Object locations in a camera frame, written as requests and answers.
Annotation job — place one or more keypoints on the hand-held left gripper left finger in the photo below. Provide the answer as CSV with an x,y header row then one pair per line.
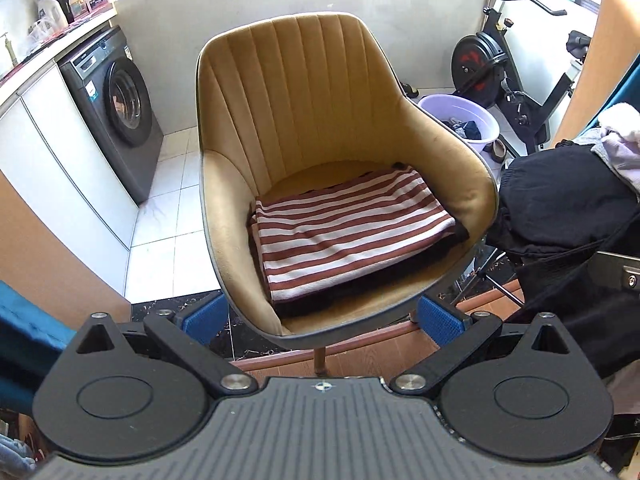
x,y
205,317

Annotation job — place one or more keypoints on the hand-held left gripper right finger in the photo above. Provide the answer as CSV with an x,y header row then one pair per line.
x,y
440,319

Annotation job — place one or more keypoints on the brown white striped sweater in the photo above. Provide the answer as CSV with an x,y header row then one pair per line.
x,y
345,230

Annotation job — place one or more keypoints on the pile of black clothes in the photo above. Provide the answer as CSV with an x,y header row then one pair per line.
x,y
570,220

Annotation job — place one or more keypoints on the dark clothes in basin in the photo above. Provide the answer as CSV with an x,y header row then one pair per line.
x,y
465,127

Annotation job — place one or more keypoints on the metal folding rack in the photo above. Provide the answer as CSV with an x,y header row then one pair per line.
x,y
487,280

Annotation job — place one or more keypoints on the white grey cloth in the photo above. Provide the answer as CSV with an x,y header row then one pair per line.
x,y
620,145

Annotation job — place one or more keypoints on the brown slipper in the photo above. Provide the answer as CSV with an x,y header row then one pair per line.
x,y
498,150

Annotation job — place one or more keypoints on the teal cloth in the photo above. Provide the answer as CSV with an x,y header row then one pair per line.
x,y
27,330

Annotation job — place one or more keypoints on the purple plastic basin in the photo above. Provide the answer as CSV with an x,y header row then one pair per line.
x,y
462,117

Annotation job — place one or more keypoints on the white cabinet with counter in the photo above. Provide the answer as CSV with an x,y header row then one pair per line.
x,y
55,160

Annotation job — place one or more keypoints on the grey washing machine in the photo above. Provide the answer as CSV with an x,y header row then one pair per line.
x,y
112,110

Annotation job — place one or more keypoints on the black exercise bike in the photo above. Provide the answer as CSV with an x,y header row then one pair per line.
x,y
500,65

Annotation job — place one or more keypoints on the tan upholstered chair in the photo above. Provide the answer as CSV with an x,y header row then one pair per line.
x,y
300,100

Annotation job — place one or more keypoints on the pink box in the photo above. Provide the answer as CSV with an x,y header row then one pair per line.
x,y
100,0

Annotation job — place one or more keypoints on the pink bottle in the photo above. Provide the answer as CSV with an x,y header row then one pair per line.
x,y
77,2

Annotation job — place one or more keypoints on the white plastic jug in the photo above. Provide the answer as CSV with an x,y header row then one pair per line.
x,y
50,10

